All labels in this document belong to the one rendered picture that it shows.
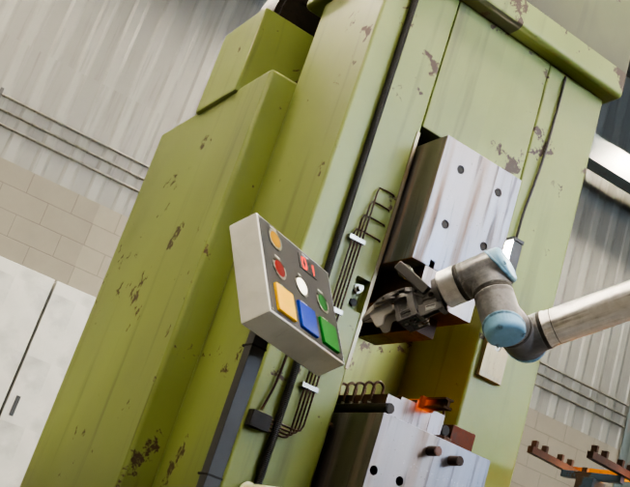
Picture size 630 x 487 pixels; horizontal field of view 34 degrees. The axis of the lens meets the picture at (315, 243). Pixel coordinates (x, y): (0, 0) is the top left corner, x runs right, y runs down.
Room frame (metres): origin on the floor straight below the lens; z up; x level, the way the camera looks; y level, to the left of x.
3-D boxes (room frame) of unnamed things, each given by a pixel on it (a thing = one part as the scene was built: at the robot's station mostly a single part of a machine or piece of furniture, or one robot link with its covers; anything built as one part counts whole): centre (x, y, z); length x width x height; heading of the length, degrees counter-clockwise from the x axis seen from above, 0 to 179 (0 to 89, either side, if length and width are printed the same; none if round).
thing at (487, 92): (3.07, -0.28, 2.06); 0.44 x 0.41 x 0.47; 26
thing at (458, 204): (2.93, -0.35, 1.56); 0.42 x 0.39 x 0.40; 26
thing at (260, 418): (2.67, -0.01, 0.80); 0.06 x 0.03 x 0.04; 116
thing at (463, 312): (2.92, -0.31, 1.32); 0.42 x 0.20 x 0.10; 26
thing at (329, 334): (2.40, -0.10, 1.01); 0.07 x 0.05 x 0.07; 141
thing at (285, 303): (2.25, 0.03, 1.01); 0.07 x 0.05 x 0.07; 141
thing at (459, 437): (2.86, -0.54, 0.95); 0.12 x 0.09 x 0.07; 26
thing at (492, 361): (2.98, -0.63, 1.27); 0.09 x 0.02 x 0.17; 116
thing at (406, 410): (2.92, -0.31, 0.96); 0.42 x 0.20 x 0.09; 26
